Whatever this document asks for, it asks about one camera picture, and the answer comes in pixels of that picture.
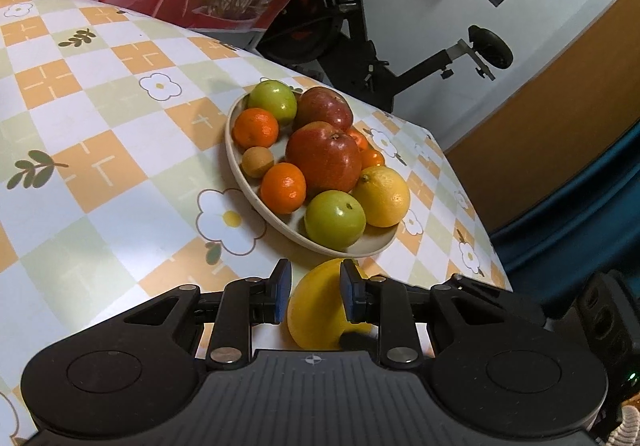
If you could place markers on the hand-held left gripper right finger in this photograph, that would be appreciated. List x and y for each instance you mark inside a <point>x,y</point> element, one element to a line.
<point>350,291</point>

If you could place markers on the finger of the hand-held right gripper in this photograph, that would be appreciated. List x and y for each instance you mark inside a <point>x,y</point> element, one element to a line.
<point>356,342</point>

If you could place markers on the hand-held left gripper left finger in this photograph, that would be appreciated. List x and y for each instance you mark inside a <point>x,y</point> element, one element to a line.
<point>282,291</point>

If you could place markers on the yellow lemon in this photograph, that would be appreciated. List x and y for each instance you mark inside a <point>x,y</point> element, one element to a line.
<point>317,311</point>
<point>385,198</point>

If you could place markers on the beige plate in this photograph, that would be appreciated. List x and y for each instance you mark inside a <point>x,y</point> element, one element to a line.
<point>372,239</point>

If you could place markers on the green apple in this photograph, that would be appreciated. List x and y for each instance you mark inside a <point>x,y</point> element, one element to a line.
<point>335,221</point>
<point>272,100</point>

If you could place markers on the orange tangerine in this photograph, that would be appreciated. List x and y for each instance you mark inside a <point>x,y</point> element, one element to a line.
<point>256,128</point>
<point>372,159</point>
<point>360,139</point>
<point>283,188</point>

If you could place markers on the small tan round fruit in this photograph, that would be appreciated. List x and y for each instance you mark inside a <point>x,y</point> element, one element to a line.
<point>258,161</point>

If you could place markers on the red apple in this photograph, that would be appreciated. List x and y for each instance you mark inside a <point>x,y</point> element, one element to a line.
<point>325,108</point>
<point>325,158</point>

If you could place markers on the person's right hand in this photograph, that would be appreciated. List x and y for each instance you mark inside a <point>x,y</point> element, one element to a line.
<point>629,428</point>

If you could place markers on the teal cloth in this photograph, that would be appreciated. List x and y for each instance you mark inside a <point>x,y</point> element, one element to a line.
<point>575,236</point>

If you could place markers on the brown wooden panel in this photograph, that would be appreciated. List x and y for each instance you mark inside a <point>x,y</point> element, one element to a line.
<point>550,125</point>

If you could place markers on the checkered flower tablecloth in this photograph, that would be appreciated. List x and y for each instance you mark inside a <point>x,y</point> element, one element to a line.
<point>100,125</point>

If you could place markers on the black exercise bike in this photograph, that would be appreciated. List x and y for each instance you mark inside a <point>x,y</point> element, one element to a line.
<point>350,40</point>

